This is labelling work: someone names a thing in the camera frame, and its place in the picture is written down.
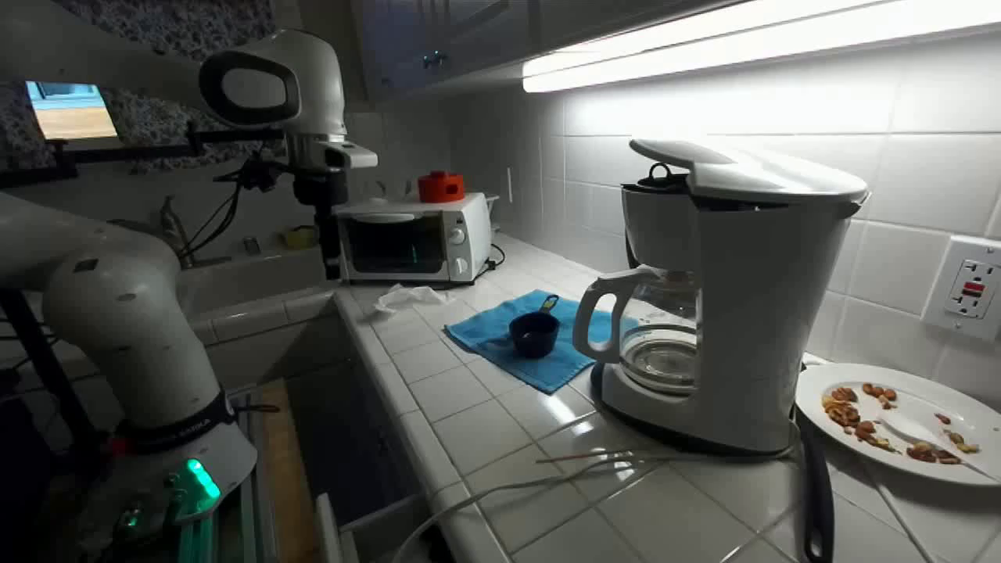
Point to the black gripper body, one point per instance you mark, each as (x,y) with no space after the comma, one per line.
(316,193)

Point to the small black pot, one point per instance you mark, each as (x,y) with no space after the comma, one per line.
(533,333)

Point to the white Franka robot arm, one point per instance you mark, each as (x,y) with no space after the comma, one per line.
(115,314)

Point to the blue towel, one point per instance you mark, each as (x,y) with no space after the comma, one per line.
(486,336)

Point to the yellow sponge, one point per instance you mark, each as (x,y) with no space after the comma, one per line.
(297,239)

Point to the white sink basin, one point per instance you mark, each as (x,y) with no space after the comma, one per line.
(253,283)

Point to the red lidded white container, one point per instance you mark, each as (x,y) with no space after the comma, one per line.
(457,239)

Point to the blue-grey upper cabinet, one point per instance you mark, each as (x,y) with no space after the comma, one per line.
(439,41)

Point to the small lit screen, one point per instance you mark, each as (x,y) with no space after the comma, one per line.
(69,112)

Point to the under-cabinet light strip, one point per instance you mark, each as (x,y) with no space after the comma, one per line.
(752,35)

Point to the brown food scraps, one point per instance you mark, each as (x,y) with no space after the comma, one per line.
(845,415)

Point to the white plastic spoon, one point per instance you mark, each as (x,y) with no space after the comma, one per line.
(923,430)

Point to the white plate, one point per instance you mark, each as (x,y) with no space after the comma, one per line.
(941,457)

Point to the white wall outlet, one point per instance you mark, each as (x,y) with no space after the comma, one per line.
(970,287)

